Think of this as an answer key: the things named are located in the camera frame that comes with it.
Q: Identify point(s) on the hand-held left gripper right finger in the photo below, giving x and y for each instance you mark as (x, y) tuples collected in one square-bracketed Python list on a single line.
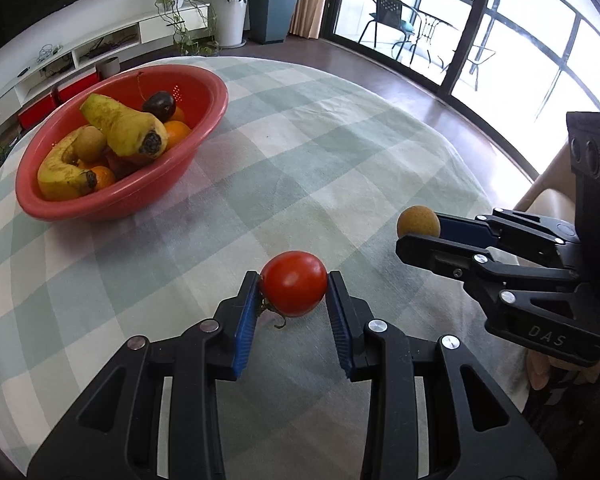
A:
[(341, 330)]

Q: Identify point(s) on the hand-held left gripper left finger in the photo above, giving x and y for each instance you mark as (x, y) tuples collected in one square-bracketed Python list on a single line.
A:
[(245, 330)]

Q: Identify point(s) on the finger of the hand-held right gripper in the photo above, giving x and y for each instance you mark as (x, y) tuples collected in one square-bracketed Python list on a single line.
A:
[(460, 230), (430, 252)]

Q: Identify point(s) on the round brown fruit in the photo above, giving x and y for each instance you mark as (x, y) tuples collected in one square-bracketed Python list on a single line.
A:
[(418, 221)]

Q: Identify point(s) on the red plastic basin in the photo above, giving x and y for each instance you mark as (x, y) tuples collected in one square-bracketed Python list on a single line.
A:
[(145, 190)]

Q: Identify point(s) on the yellow banana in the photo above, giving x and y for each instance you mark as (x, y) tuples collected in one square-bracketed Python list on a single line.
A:
[(60, 165), (120, 125)]

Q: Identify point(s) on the dark plum with stem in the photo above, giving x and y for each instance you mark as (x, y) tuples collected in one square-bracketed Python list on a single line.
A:
[(158, 104)]

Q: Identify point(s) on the green-brown kiwi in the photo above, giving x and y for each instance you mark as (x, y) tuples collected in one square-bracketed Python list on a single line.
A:
[(90, 144)]

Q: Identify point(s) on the person's right hand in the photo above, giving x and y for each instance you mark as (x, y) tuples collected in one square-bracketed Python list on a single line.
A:
[(547, 370)]

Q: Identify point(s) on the beige upholstered seat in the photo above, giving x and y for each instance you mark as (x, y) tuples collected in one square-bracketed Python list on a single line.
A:
[(545, 200)]

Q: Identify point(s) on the green white checked tablecloth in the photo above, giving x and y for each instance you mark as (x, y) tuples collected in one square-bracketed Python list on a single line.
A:
[(305, 160)]

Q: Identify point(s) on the black patio chair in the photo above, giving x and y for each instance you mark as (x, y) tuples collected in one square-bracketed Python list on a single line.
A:
[(475, 57), (390, 5)]

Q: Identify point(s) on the plant in blue-grey planter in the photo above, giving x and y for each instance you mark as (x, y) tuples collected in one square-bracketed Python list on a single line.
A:
[(272, 15)]

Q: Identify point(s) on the red storage box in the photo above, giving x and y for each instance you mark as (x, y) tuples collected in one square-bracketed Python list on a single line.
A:
[(35, 112), (77, 87)]

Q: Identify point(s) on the grey flower pot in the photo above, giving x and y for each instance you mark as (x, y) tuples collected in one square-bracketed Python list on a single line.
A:
[(109, 67)]

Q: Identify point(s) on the plant in white pot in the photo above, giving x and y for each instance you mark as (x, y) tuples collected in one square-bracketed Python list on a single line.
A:
[(230, 20)]

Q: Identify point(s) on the white television cabinet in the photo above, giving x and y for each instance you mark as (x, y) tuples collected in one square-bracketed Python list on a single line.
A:
[(155, 30)]

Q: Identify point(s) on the black television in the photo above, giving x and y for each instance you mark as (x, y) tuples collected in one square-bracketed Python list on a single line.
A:
[(55, 0)]

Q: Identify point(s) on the black sliding door frame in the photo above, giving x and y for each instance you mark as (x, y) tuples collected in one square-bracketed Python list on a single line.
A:
[(475, 25)]

